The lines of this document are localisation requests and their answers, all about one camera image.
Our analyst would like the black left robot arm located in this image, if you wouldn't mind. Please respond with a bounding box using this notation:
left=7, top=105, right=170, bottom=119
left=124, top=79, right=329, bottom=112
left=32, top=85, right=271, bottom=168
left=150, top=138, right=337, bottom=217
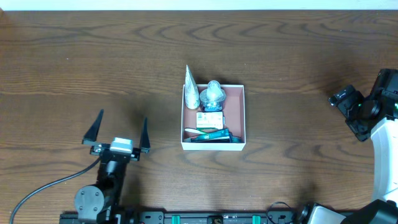
left=75, top=110, right=150, bottom=223

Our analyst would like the black mounting rail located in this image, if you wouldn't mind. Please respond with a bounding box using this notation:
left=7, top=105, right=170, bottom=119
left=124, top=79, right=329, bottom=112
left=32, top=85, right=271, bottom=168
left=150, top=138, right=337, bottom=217
left=58, top=201, right=352, bottom=224

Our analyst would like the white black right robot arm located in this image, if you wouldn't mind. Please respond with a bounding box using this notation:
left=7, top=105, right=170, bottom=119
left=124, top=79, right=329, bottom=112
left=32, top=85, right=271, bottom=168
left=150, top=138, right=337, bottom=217
left=328, top=68, right=397, bottom=223

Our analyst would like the white cardboard box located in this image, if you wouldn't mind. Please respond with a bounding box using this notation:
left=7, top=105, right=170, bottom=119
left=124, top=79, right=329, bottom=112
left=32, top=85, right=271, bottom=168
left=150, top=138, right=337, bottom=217
left=179, top=85, right=246, bottom=151

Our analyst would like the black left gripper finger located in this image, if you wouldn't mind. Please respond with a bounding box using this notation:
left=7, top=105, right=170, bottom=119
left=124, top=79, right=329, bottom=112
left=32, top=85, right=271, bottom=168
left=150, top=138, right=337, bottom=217
left=139, top=118, right=150, bottom=154
left=82, top=110, right=104, bottom=146

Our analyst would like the green Dettol soap bar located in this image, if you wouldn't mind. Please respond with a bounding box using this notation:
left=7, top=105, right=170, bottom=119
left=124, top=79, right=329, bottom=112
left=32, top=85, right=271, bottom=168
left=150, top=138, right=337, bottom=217
left=196, top=111, right=224, bottom=129

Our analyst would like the red Colgate toothpaste tube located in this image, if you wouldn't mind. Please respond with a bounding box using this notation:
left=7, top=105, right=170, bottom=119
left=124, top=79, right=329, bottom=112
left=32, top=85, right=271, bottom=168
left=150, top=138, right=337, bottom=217
left=183, top=129, right=232, bottom=143

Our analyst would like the blue disposable razor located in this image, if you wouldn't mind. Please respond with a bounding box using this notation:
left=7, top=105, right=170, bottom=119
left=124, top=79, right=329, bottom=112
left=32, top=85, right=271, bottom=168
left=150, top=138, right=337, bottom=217
left=229, top=133, right=243, bottom=143

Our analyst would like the white Pantene conditioner tube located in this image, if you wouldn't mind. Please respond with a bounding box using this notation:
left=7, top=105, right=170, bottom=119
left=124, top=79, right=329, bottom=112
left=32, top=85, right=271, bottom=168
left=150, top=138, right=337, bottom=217
left=184, top=65, right=200, bottom=110

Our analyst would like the green white toothbrush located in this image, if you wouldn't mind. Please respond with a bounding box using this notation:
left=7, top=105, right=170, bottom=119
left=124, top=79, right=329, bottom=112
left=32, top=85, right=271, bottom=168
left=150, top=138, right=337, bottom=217
left=184, top=128, right=206, bottom=135

